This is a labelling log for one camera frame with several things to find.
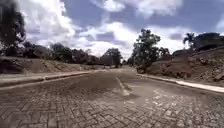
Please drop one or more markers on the round-crowned dark tree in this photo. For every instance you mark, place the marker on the round-crowned dark tree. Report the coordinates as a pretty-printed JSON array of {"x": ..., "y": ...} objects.
[{"x": 112, "y": 56}]

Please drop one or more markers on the tall leafy tree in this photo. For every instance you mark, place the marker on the tall leafy tree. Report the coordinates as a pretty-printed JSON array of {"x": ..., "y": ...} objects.
[{"x": 145, "y": 50}]

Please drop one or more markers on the brown brick paved road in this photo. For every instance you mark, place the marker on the brown brick paved road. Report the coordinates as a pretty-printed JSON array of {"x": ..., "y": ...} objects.
[{"x": 100, "y": 103}]

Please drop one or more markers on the row of trees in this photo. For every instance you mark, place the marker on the row of trees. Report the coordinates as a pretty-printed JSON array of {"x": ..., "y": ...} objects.
[{"x": 60, "y": 53}]

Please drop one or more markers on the bare earth bank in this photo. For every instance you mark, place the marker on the bare earth bank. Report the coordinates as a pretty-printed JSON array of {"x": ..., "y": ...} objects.
[
  {"x": 186, "y": 66},
  {"x": 43, "y": 66}
]

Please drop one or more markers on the pale concrete kerb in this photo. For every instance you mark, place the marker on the pale concrete kerb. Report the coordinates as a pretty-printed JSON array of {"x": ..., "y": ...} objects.
[
  {"x": 200, "y": 86},
  {"x": 33, "y": 79}
]

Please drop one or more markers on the palm tree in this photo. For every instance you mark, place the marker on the palm tree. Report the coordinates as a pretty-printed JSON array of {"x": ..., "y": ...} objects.
[{"x": 189, "y": 38}]

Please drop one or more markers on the large dark tree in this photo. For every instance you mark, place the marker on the large dark tree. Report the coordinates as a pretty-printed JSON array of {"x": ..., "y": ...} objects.
[{"x": 10, "y": 26}]

